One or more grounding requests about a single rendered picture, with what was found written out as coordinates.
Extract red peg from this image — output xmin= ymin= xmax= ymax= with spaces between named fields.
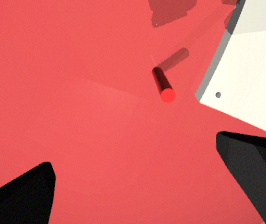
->
xmin=152 ymin=67 xmax=176 ymax=103

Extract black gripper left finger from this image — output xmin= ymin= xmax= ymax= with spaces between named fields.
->
xmin=0 ymin=161 xmax=56 ymax=224

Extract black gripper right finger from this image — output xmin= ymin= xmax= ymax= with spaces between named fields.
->
xmin=215 ymin=131 xmax=266 ymax=224

